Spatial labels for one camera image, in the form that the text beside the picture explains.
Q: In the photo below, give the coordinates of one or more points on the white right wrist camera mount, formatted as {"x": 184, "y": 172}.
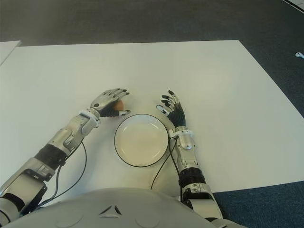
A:
{"x": 174, "y": 133}

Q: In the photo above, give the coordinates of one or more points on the grey robot torso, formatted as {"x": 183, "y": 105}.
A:
{"x": 118, "y": 211}

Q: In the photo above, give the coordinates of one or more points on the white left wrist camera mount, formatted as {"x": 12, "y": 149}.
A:
{"x": 93, "y": 120}

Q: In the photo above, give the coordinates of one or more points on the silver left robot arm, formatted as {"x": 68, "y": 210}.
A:
{"x": 69, "y": 133}

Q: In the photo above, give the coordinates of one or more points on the small white floor object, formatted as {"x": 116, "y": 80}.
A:
{"x": 299, "y": 54}

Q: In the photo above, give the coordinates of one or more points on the white plate with black rim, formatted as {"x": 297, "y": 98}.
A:
{"x": 142, "y": 141}

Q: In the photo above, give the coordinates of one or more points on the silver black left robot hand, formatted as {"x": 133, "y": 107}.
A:
{"x": 104, "y": 101}

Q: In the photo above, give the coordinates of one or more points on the red yellow apple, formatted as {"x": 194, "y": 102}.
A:
{"x": 119, "y": 105}

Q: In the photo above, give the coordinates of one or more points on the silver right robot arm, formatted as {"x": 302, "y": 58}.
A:
{"x": 187, "y": 156}

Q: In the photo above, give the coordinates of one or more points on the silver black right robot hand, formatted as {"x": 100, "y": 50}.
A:
{"x": 178, "y": 116}

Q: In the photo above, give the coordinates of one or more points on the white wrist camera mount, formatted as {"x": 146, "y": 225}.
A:
{"x": 174, "y": 133}
{"x": 93, "y": 120}

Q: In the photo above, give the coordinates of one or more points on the white side table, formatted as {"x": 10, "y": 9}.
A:
{"x": 8, "y": 51}

